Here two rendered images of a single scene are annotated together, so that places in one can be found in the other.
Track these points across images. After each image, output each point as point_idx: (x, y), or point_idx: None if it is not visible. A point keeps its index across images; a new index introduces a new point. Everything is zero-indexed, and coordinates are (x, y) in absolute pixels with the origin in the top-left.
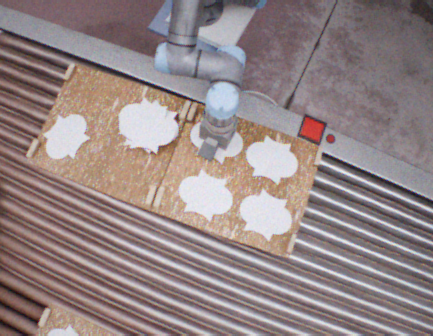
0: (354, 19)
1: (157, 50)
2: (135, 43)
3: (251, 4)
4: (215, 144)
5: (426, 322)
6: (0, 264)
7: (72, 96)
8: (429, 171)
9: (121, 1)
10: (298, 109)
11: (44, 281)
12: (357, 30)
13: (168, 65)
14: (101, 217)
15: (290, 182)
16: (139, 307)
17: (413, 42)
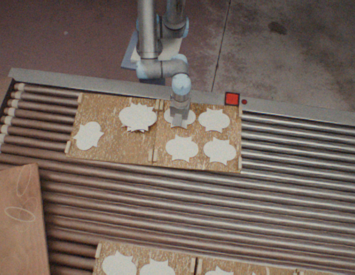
0: (235, 45)
1: (136, 65)
2: None
3: (179, 35)
4: (180, 116)
5: (341, 193)
6: (58, 228)
7: (86, 112)
8: None
9: (92, 66)
10: None
11: (93, 228)
12: (239, 51)
13: (145, 72)
14: (122, 177)
15: (228, 130)
16: (159, 226)
17: (276, 48)
